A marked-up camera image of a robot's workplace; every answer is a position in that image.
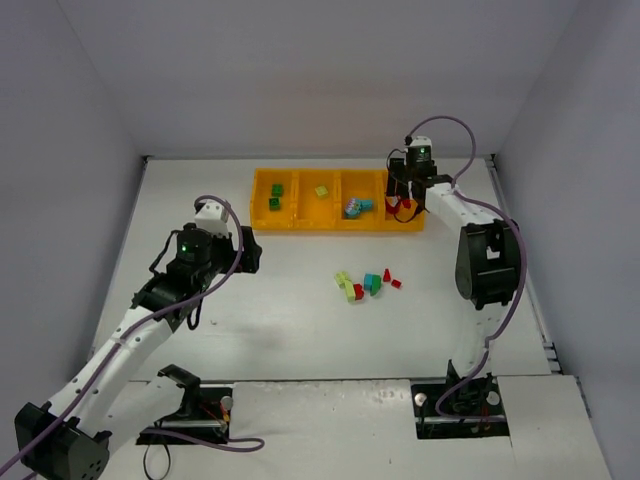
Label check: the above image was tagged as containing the yellow bin far left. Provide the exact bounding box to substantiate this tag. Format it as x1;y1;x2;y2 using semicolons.
249;168;298;231

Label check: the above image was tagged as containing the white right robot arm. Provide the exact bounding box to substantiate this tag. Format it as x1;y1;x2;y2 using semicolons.
388;136;526;396

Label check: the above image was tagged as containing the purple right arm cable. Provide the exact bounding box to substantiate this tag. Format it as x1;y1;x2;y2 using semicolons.
407;115;529;419

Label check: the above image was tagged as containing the black loop cable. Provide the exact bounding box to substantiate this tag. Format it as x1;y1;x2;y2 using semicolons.
141;439;174;479

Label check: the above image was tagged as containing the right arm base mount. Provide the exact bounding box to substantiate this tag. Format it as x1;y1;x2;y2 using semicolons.
410;376;510;440

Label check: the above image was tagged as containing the blue flower lego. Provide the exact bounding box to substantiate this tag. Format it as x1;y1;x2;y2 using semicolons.
344;197;362;219

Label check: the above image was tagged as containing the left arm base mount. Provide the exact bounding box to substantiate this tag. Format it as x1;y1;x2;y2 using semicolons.
136;364;233;446

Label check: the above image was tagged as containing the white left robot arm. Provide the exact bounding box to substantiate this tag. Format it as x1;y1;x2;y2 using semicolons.
14;223;262;479

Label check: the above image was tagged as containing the red flower lego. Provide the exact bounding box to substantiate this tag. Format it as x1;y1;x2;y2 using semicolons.
385;197;402;215

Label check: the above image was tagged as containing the yellow bin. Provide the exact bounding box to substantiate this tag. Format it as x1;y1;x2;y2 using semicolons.
336;170;384;233
294;169;340;231
249;168;298;231

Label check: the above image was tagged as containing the aluminium frame rail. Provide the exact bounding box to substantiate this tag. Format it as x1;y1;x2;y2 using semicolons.
486;154;564;375

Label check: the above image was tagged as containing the green curved lego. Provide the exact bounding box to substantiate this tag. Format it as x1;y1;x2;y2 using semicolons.
370;277;382;296

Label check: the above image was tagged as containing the light blue lego brick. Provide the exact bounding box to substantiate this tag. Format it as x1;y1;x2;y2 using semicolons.
363;273;382;293

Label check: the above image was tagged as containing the teal lego brick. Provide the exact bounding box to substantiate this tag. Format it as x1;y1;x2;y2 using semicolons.
360;199;374;212

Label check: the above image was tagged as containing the dark green lego brick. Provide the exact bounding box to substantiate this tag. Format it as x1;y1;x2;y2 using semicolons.
271;184;284;197

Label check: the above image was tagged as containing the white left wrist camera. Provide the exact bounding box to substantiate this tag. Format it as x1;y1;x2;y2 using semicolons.
194;200;229;238

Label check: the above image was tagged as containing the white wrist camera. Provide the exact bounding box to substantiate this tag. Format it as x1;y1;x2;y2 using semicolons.
194;200;229;238
404;135;432;148

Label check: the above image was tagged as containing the yellow-green lego brick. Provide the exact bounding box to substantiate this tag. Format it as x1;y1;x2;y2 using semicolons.
315;185;329;198

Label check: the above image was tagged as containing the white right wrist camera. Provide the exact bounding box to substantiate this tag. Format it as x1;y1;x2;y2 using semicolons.
404;135;432;148

